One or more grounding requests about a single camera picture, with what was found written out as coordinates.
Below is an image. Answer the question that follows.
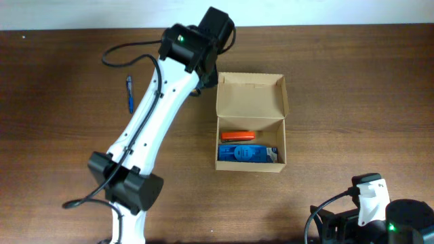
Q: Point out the cardboard box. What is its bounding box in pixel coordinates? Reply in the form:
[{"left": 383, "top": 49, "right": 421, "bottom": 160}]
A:
[{"left": 215, "top": 72, "right": 289, "bottom": 173}]

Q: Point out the orange stapler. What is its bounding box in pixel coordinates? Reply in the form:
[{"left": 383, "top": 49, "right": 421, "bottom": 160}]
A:
[{"left": 220, "top": 131, "right": 256, "bottom": 142}]

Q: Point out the blue ballpoint pen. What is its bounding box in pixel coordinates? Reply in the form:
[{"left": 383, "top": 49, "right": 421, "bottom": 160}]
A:
[{"left": 126, "top": 75, "right": 134, "bottom": 114}]

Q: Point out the blue plastic battery holder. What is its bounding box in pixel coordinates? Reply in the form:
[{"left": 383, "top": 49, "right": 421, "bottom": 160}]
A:
[{"left": 218, "top": 144, "right": 269, "bottom": 163}]

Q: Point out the small white staples box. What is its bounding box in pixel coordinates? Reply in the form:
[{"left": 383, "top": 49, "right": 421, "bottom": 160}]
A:
[{"left": 266, "top": 147, "right": 279, "bottom": 163}]

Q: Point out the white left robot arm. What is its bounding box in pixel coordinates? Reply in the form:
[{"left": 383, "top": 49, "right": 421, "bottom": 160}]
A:
[{"left": 87, "top": 7, "right": 236, "bottom": 243}]

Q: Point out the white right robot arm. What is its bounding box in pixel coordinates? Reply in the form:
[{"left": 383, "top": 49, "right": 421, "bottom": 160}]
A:
[{"left": 303, "top": 173, "right": 433, "bottom": 244}]

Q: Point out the black right camera cable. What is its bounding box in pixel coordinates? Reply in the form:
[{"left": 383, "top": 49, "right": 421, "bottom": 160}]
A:
[{"left": 303, "top": 186, "right": 360, "bottom": 244}]

